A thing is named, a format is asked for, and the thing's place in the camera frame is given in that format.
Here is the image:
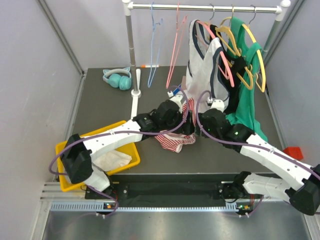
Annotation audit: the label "red white striped tank top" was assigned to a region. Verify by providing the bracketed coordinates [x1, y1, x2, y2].
[154, 98, 196, 153]

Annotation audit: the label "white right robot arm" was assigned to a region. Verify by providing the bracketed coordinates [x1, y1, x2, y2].
[195, 100, 320, 216]

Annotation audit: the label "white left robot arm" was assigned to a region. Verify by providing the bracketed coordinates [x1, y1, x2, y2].
[55, 90, 194, 199]

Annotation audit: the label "white navy-trimmed tank top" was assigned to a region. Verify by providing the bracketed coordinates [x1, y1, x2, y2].
[186, 20, 230, 108]

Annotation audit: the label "green tank top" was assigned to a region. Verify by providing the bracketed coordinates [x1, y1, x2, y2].
[226, 17, 268, 142]

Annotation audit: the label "pink plastic hanger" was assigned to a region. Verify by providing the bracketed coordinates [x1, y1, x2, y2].
[196, 20, 235, 88]

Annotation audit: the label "black tank top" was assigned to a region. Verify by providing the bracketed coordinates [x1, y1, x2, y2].
[208, 23, 247, 113]

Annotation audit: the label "yellow hanger rear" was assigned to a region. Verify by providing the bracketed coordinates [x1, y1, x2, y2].
[242, 23, 266, 93]

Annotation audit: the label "yellow hanger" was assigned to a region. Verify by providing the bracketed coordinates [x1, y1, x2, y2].
[214, 17, 254, 90]
[242, 23, 266, 93]

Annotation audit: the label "yellow hanger front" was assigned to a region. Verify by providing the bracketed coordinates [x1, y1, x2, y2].
[214, 17, 254, 90]

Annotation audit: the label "blue box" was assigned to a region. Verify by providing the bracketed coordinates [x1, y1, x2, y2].
[173, 84, 182, 96]

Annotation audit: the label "yellow plastic bin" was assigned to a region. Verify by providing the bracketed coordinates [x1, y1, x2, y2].
[55, 120, 141, 192]

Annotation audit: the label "orange white marker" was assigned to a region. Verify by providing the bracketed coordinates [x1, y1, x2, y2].
[140, 64, 160, 68]

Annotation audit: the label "teal cat-ear headphones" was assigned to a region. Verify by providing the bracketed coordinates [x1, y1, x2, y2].
[102, 67, 132, 91]

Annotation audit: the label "cream white cloth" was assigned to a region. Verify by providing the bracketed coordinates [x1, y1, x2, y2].
[93, 150, 132, 172]

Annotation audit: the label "red plastic block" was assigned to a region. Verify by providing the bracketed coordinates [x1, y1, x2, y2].
[283, 146, 304, 161]

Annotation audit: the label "white metal clothes rack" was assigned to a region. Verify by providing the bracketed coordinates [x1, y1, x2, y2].
[122, 0, 291, 118]

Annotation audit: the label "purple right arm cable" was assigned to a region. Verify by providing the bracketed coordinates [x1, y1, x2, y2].
[195, 89, 320, 217]

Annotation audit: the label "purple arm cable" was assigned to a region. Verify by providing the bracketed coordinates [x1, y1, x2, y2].
[195, 89, 320, 217]
[48, 86, 190, 219]

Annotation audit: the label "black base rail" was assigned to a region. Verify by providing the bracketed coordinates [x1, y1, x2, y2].
[84, 172, 266, 202]

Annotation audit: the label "pink wire hanger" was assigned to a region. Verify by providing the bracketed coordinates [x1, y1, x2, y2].
[165, 3, 188, 89]

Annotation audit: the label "blue wire hanger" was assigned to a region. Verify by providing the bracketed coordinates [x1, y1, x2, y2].
[147, 2, 164, 88]

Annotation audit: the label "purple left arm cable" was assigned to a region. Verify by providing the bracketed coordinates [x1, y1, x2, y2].
[48, 86, 190, 219]

